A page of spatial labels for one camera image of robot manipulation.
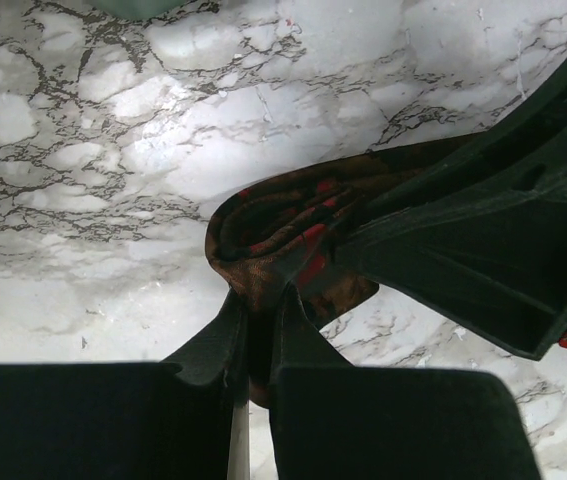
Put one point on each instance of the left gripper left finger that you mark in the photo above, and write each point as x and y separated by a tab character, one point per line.
185	417

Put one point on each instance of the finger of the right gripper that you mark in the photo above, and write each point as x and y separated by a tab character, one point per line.
455	163
493	260

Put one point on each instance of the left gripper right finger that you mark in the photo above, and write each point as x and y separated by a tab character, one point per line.
332	420

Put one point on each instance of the brown red patterned tie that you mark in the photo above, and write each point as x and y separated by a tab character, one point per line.
282	231

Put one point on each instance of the green compartment tray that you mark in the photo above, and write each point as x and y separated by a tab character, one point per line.
136	9

